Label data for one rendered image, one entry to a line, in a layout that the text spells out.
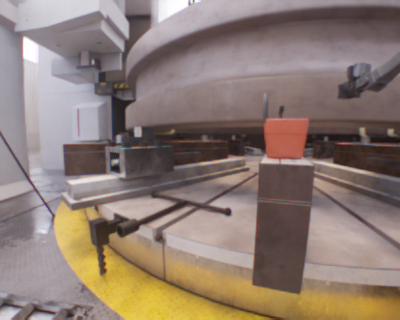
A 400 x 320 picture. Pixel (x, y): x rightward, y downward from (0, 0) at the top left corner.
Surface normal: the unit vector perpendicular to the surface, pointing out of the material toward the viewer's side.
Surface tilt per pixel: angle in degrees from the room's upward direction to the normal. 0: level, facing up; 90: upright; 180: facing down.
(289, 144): 97
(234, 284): 90
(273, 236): 90
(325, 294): 90
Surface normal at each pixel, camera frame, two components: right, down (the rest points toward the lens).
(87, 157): 0.40, 0.11
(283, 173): -0.36, 0.11
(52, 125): -0.04, 0.11
